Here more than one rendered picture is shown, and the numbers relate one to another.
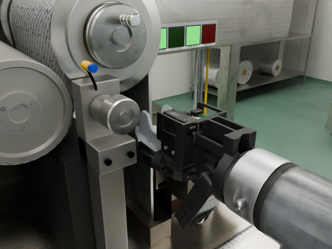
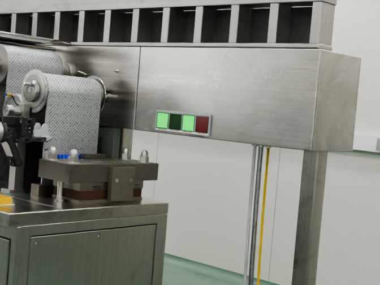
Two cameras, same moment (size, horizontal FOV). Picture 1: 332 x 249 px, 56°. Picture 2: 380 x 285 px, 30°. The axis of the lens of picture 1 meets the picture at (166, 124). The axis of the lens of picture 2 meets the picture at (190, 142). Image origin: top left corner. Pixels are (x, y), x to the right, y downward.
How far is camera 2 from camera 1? 2.44 m
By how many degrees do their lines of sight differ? 78
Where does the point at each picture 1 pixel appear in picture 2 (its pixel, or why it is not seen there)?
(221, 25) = (216, 120)
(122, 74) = (33, 105)
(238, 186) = not seen: outside the picture
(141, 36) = (34, 91)
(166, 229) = (37, 190)
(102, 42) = (25, 91)
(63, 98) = not seen: hidden behind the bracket
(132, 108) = (7, 107)
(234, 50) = (306, 166)
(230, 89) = (301, 216)
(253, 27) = (254, 128)
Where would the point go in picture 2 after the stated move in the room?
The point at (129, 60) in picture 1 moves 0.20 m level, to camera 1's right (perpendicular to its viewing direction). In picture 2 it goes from (30, 99) to (29, 99)
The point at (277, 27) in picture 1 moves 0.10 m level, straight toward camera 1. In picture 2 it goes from (289, 134) to (256, 132)
